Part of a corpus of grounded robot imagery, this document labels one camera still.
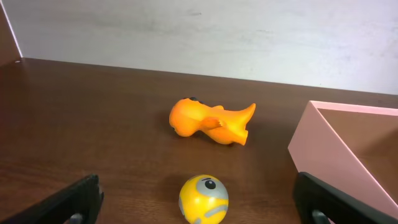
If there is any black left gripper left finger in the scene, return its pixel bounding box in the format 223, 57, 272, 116
1, 174, 104, 224

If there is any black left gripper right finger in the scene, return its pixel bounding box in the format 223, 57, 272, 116
293, 172, 397, 224

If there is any yellow minion ball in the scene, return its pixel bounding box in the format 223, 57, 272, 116
178, 174, 229, 224

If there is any pink cardboard box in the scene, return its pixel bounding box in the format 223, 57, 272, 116
288, 101, 397, 217

